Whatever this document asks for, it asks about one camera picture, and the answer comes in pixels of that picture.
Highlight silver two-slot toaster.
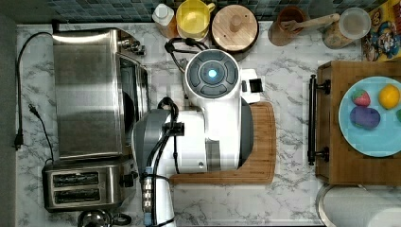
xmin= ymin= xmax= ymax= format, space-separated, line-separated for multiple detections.
xmin=42 ymin=157 xmax=138 ymax=213

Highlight round wooden lid container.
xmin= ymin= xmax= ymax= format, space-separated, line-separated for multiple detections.
xmin=211 ymin=5 xmax=259 ymax=52

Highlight colourful cereal box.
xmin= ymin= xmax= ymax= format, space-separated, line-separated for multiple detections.
xmin=362 ymin=0 xmax=401 ymax=61

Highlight light blue plate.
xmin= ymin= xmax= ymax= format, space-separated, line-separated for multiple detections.
xmin=339 ymin=77 xmax=401 ymax=157

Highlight wooden tray with black handle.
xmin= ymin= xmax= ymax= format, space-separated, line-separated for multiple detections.
xmin=307 ymin=61 xmax=400 ymax=185

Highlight black oven power cable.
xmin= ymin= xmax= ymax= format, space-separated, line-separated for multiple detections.
xmin=13 ymin=31 xmax=55 ymax=165

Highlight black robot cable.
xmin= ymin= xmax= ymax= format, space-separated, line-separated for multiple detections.
xmin=146 ymin=37 xmax=209 ymax=227

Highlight toy lemon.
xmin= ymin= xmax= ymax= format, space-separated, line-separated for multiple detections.
xmin=378 ymin=84 xmax=400 ymax=110

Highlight steel sink basin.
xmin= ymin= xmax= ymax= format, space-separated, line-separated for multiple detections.
xmin=316 ymin=184 xmax=401 ymax=227

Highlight wooden spatula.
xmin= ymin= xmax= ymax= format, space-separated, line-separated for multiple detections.
xmin=281 ymin=13 xmax=340 ymax=31

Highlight green toy fruit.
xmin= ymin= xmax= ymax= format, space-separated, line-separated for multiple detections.
xmin=396 ymin=110 xmax=401 ymax=122

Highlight yellow plastic mug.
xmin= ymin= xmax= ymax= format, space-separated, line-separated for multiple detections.
xmin=176 ymin=0 xmax=216 ymax=40

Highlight brown utensil holder cup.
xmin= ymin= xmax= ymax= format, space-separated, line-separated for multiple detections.
xmin=268 ymin=6 xmax=306 ymax=46

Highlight clear lidded jar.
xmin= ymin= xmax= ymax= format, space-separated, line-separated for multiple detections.
xmin=323 ymin=8 xmax=372 ymax=49

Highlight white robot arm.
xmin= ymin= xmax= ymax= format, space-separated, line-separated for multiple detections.
xmin=131 ymin=49 xmax=253 ymax=227

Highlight shiny metal kettle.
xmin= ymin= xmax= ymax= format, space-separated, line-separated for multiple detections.
xmin=78 ymin=209 xmax=131 ymax=227

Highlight stainless steel toaster oven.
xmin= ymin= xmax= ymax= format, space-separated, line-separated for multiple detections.
xmin=53 ymin=27 xmax=149 ymax=160

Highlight toy strawberry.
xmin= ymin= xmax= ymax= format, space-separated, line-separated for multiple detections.
xmin=352 ymin=89 xmax=371 ymax=107

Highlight wooden cutting board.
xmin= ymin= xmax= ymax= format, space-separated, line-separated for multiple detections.
xmin=170 ymin=102 xmax=277 ymax=184

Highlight white capped bottle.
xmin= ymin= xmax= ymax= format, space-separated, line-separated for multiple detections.
xmin=152 ymin=4 xmax=178 ymax=39

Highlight purple toy fruit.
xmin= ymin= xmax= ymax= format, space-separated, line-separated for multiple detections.
xmin=350 ymin=106 xmax=380 ymax=129

